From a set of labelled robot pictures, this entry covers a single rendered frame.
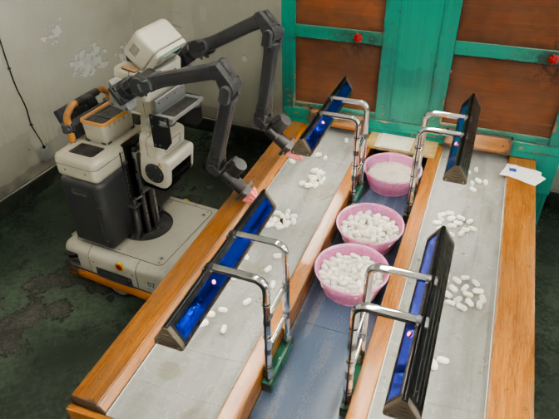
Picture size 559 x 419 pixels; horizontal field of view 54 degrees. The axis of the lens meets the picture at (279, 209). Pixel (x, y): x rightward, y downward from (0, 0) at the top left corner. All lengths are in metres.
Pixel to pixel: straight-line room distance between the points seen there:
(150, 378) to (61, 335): 1.31
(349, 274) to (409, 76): 1.09
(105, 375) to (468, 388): 1.05
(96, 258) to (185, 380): 1.39
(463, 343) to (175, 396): 0.89
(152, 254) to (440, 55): 1.67
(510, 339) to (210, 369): 0.92
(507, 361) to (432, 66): 1.40
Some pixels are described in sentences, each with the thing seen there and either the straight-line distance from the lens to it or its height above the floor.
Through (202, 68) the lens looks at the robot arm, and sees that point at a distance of 2.04.
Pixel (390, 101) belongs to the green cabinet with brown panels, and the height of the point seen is 0.95.
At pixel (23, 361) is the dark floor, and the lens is 2.94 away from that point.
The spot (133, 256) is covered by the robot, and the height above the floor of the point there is 0.28.
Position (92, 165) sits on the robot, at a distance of 2.63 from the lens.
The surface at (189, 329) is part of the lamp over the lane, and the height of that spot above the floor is 1.07.
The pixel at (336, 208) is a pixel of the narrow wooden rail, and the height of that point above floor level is 0.76.
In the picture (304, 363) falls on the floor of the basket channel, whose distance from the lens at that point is 1.79.
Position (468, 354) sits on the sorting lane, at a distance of 1.81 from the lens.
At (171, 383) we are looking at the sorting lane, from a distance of 1.70.
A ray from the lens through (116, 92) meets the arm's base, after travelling 2.31.
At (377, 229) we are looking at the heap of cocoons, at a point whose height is 0.74.
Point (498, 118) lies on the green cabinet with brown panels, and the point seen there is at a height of 0.93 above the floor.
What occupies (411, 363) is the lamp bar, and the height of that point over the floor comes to 1.11.
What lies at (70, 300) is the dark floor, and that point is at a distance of 3.14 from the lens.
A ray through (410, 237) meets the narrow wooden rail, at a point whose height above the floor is 0.76.
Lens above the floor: 2.08
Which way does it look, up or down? 36 degrees down
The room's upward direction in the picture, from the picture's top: 1 degrees counter-clockwise
